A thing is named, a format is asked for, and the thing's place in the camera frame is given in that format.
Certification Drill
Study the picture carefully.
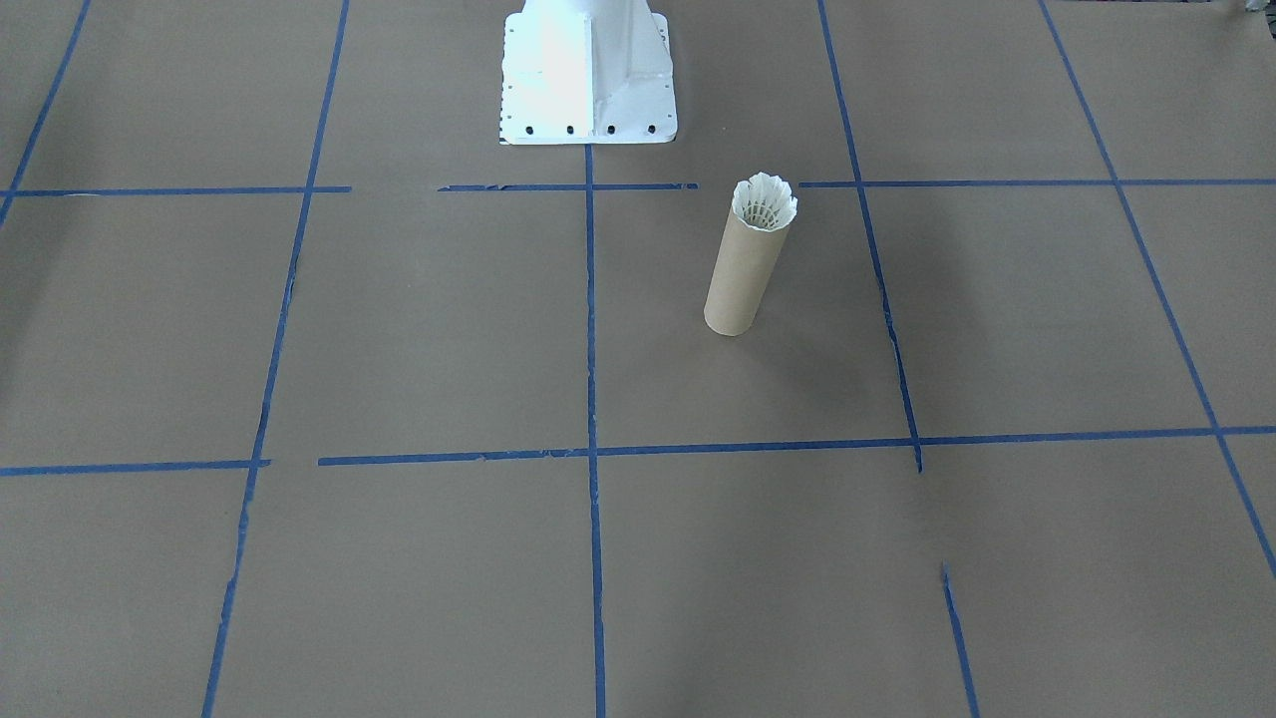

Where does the white feather shuttlecock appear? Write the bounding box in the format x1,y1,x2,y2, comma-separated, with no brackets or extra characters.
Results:
731,172,799,233

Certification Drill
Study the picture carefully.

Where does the brown cardboard tube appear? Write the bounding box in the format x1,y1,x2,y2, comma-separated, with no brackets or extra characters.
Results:
703,204,796,337

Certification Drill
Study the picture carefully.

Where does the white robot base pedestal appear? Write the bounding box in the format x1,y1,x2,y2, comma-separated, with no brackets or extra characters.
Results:
496,0,679,147

